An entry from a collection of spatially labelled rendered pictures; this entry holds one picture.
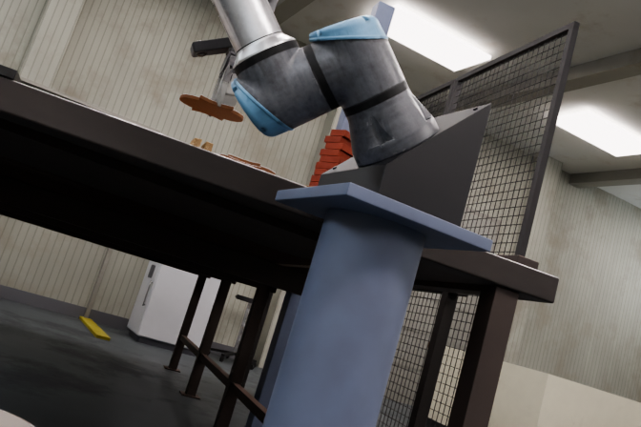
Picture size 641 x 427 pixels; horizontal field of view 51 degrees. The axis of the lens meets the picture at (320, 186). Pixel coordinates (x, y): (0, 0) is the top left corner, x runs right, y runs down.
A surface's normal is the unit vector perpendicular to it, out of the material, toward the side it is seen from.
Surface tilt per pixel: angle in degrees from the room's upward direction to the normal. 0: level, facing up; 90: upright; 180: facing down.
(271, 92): 108
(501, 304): 90
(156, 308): 90
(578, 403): 90
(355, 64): 112
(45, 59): 90
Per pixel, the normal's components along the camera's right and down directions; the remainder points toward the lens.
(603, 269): 0.44, -0.05
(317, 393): -0.22, -0.26
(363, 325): 0.22, -0.13
